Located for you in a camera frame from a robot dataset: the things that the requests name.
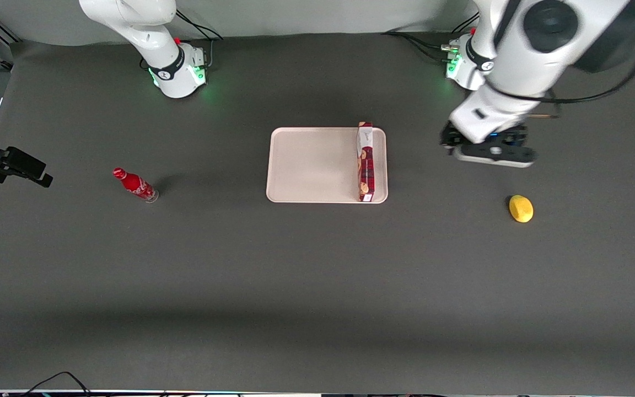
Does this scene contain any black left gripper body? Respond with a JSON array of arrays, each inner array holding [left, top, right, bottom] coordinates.
[[440, 121, 529, 158]]

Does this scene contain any red cookie box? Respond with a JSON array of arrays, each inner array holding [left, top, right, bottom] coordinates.
[[357, 122, 376, 202]]

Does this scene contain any pink rectangular plastic tray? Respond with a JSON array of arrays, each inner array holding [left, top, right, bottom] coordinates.
[[266, 127, 389, 204]]

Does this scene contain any yellow lemon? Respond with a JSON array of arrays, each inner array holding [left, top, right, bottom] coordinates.
[[509, 195, 534, 223]]

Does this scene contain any red cola bottle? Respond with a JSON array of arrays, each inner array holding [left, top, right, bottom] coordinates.
[[112, 168, 159, 203]]

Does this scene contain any dark grey table mat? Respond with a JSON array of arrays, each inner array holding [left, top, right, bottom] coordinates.
[[0, 19, 635, 394]]

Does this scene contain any black base cable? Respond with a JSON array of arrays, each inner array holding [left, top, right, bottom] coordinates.
[[176, 9, 223, 40], [382, 31, 451, 51], [452, 12, 479, 33], [406, 36, 454, 63], [182, 22, 214, 68]]

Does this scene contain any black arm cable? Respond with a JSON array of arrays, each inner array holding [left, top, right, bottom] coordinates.
[[541, 17, 635, 106]]

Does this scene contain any black loose cable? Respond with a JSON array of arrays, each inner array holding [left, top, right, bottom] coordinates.
[[20, 372, 93, 397]]

